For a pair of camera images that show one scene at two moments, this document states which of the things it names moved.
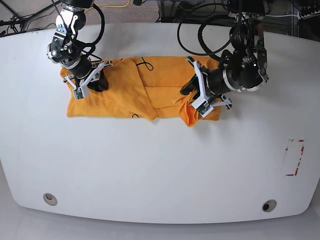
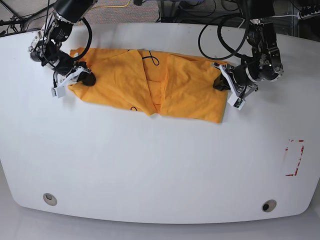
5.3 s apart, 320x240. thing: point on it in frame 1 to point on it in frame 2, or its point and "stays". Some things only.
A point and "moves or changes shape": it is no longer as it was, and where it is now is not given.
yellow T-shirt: (144, 88) moves or changes shape
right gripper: (206, 92) to (238, 79)
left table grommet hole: (50, 199) stays
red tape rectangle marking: (302, 148) stays
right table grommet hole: (269, 205) stays
